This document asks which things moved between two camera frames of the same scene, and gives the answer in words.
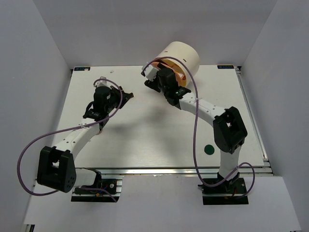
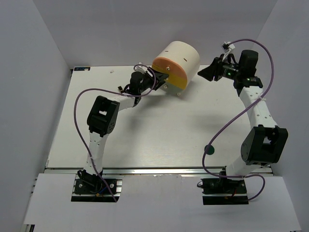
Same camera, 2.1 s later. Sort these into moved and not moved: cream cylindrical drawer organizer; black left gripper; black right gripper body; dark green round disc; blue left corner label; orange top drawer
Moved: black left gripper; black right gripper body; orange top drawer
Not moved: cream cylindrical drawer organizer; dark green round disc; blue left corner label
